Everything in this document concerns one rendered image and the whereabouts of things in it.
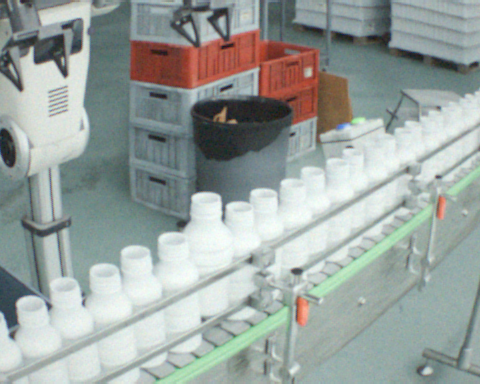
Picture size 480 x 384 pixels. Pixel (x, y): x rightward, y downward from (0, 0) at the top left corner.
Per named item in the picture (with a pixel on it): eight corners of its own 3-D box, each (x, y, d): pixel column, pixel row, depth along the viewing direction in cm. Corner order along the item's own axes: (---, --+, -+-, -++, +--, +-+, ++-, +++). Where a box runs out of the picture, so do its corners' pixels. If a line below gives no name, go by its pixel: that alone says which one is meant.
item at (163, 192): (188, 222, 364) (188, 180, 355) (128, 201, 385) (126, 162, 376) (258, 184, 410) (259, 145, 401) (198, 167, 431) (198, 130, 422)
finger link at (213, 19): (246, 35, 150) (230, -2, 149) (225, 39, 145) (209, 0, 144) (222, 45, 154) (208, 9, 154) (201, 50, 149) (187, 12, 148)
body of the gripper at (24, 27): (62, 29, 113) (51, -3, 113) (15, 42, 106) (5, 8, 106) (47, 46, 118) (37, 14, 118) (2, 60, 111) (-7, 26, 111)
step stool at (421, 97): (434, 133, 508) (437, 80, 491) (471, 163, 453) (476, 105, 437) (380, 134, 498) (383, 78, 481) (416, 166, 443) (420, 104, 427)
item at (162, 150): (188, 180, 355) (188, 135, 346) (126, 162, 376) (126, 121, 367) (259, 145, 401) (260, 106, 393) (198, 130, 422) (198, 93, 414)
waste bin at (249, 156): (244, 274, 318) (248, 131, 292) (170, 241, 344) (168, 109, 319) (307, 239, 350) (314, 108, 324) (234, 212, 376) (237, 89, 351)
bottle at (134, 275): (151, 341, 97) (142, 236, 91) (176, 362, 93) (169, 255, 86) (116, 353, 94) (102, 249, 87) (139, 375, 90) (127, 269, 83)
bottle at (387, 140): (361, 213, 138) (368, 130, 131) (390, 213, 138) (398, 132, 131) (366, 226, 132) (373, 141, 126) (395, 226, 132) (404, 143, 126)
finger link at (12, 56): (53, 75, 110) (38, 29, 110) (19, 86, 105) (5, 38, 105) (37, 92, 115) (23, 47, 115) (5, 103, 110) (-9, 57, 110)
